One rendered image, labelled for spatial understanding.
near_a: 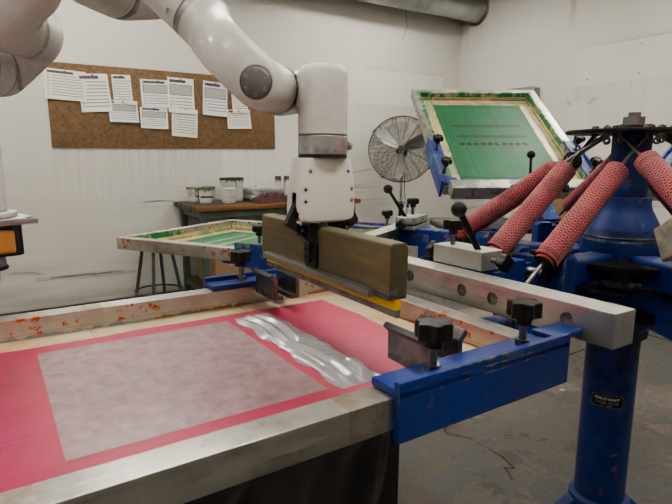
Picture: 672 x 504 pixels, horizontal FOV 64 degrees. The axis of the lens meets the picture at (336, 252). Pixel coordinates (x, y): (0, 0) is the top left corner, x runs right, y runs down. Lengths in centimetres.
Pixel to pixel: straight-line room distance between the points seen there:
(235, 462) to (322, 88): 52
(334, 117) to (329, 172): 8
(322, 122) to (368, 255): 21
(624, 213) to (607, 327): 66
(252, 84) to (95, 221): 387
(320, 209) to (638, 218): 85
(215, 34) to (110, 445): 54
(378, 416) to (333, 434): 6
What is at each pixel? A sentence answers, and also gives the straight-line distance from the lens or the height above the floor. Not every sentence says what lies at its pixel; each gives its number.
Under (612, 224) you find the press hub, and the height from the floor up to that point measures 109.
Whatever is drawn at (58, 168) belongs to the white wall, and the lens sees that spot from 453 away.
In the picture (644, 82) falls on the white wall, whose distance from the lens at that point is 523.
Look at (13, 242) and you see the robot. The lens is 112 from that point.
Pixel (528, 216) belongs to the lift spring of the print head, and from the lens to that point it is 125.
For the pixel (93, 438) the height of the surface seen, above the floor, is 95.
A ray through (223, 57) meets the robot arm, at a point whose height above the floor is 138.
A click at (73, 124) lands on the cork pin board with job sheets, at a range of 454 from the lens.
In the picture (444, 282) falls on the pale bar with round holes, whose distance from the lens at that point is 99.
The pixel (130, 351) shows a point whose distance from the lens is 88.
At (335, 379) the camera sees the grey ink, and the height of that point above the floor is 96.
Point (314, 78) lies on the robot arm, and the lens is 80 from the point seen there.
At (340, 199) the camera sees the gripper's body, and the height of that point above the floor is 118.
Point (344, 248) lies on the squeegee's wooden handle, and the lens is 76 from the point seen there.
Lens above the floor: 124
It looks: 10 degrees down
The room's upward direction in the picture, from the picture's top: straight up
